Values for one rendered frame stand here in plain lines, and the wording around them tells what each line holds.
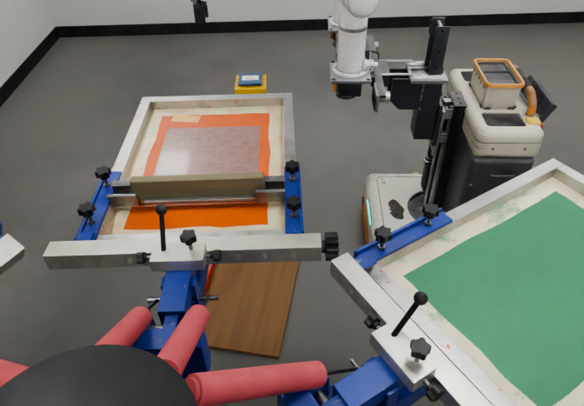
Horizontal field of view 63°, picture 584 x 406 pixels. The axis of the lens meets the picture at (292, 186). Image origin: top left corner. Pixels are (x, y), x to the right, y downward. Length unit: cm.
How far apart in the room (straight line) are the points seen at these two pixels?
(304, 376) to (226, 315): 144
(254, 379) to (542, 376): 63
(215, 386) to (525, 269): 87
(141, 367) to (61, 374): 10
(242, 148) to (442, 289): 82
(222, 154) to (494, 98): 108
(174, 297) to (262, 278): 135
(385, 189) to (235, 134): 107
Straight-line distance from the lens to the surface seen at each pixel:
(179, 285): 115
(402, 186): 259
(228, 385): 81
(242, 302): 237
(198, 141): 173
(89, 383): 73
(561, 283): 138
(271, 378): 87
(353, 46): 166
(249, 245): 120
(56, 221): 310
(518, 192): 158
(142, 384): 70
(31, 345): 256
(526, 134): 199
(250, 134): 173
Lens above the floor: 191
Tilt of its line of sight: 40 degrees down
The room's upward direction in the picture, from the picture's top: 1 degrees counter-clockwise
